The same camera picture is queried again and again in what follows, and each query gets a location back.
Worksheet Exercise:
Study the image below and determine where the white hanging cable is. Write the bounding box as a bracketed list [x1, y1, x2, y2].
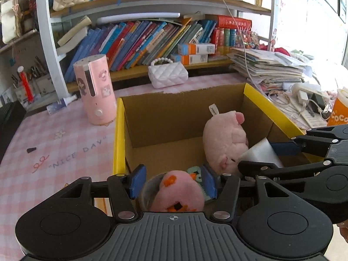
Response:
[211, 0, 263, 85]

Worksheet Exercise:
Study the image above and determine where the thick red dictionary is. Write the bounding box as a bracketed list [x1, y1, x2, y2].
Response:
[217, 16, 253, 29]

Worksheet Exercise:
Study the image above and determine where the orange white carton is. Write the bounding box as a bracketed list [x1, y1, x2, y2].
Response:
[178, 43, 216, 55]
[171, 54, 208, 66]

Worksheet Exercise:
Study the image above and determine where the pen holder with pens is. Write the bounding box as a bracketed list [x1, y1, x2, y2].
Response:
[12, 56, 56, 104]

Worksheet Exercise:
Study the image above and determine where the white quilted purse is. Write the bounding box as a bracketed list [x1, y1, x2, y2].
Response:
[148, 58, 189, 89]

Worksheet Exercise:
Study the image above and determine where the white foam wedge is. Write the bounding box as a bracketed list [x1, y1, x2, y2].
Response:
[239, 138, 284, 169]

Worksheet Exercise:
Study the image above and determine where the white bookshelf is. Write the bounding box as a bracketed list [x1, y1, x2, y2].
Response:
[35, 0, 280, 98]

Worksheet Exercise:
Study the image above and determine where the teal handheld device with sticker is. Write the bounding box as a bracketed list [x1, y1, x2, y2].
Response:
[187, 166, 218, 202]

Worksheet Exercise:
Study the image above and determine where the row of leaning books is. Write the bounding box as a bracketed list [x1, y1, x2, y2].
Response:
[65, 20, 218, 82]

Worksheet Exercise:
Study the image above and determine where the stack of papers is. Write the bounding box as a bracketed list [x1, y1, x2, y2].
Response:
[227, 47, 313, 91]

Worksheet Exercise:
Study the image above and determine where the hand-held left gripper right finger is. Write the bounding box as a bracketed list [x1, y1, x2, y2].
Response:
[202, 165, 289, 221]

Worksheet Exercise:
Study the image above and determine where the pink plush doughnut toy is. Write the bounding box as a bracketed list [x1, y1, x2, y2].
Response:
[151, 170, 206, 212]

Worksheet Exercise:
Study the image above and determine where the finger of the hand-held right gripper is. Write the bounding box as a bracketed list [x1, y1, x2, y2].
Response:
[269, 124, 348, 158]
[238, 160, 335, 182]

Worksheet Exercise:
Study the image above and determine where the black power adapter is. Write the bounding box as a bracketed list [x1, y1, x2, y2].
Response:
[310, 92, 327, 110]

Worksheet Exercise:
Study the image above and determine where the white power strip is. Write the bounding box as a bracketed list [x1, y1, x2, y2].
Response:
[292, 83, 322, 102]

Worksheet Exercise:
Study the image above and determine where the colourful sparkly trinket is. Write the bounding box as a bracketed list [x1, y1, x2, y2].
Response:
[236, 30, 259, 49]

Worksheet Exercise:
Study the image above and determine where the window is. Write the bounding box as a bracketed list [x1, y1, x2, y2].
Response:
[280, 0, 348, 70]

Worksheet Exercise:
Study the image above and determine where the red white tube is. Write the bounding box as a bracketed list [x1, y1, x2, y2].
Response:
[18, 66, 34, 104]

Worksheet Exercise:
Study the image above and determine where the cardboard box with yellow rim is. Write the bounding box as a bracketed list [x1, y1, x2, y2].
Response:
[113, 83, 327, 218]

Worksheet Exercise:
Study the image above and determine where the cream cloth bag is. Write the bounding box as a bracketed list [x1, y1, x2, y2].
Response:
[0, 0, 22, 44]

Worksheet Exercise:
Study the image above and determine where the pink plush pig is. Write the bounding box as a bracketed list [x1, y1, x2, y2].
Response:
[202, 104, 249, 174]

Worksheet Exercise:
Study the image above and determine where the small spray bottle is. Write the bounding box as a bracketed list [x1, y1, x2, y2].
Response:
[47, 95, 78, 115]

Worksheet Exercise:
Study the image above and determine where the pink humidifier with stickers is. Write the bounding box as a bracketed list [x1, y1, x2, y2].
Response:
[73, 54, 117, 125]

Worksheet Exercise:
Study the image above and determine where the red cloth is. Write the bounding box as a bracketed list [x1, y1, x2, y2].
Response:
[261, 43, 292, 57]

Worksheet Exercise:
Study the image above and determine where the set of small colourful books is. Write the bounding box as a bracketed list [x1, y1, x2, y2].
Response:
[212, 28, 238, 55]

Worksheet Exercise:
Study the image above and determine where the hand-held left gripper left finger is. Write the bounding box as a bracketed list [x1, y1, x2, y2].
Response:
[58, 164, 147, 222]

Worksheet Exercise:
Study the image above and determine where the cream thick book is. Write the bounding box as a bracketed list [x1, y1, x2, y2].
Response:
[58, 16, 91, 47]

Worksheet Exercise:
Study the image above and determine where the orange drink cup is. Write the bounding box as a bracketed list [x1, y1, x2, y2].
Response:
[326, 87, 348, 127]

